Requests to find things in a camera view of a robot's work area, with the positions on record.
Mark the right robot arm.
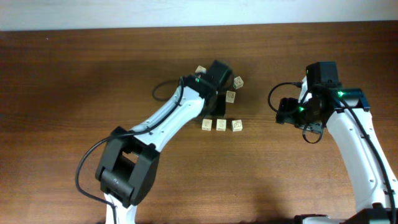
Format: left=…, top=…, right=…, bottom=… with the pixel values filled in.
left=275, top=62, right=397, bottom=223

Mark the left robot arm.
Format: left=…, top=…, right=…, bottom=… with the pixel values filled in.
left=95, top=60, right=234, bottom=223

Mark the plain wooden block right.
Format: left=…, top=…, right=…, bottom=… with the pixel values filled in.
left=226, top=91, right=236, bottom=103

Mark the green edged block right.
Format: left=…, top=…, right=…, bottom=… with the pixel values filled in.
left=233, top=77, right=244, bottom=90

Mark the wooden block red top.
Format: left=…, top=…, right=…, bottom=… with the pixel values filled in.
left=195, top=65, right=206, bottom=73

